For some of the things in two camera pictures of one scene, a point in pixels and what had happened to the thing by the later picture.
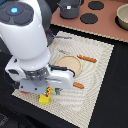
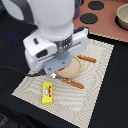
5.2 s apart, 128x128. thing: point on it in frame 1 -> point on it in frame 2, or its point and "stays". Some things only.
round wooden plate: [71, 62] stays
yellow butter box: [45, 99] stays
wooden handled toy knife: [87, 58] stays
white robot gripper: [39, 81] -> [50, 49]
